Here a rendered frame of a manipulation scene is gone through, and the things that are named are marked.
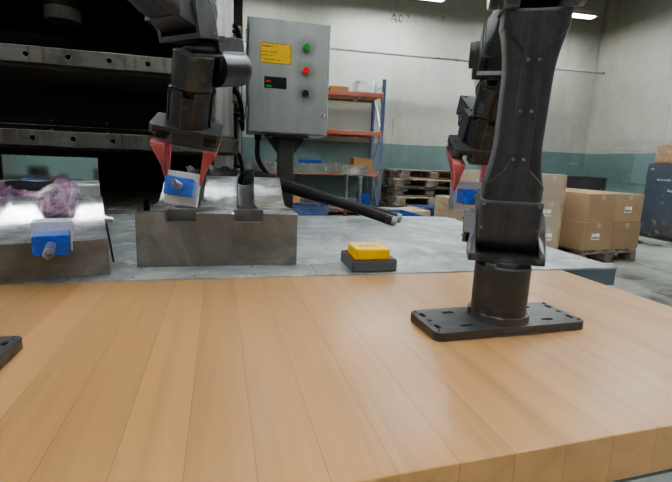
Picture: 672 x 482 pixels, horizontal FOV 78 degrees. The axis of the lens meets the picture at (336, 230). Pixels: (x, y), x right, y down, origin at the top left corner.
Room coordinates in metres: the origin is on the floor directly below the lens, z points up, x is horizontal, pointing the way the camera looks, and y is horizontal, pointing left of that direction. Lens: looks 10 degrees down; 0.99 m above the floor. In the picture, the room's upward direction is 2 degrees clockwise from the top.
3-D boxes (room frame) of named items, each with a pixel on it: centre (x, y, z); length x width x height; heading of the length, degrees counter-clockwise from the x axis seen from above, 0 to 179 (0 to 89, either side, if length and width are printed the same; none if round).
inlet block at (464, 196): (0.77, -0.25, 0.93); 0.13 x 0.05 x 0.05; 3
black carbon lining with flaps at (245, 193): (0.91, 0.26, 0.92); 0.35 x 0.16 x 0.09; 14
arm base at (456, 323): (0.48, -0.20, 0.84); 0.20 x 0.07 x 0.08; 106
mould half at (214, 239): (0.92, 0.25, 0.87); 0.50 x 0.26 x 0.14; 14
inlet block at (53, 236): (0.55, 0.39, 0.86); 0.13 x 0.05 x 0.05; 31
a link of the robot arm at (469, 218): (0.49, -0.20, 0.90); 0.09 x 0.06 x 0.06; 77
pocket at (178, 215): (0.69, 0.26, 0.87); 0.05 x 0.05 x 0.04; 14
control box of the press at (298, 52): (1.65, 0.21, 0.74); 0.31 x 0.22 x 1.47; 104
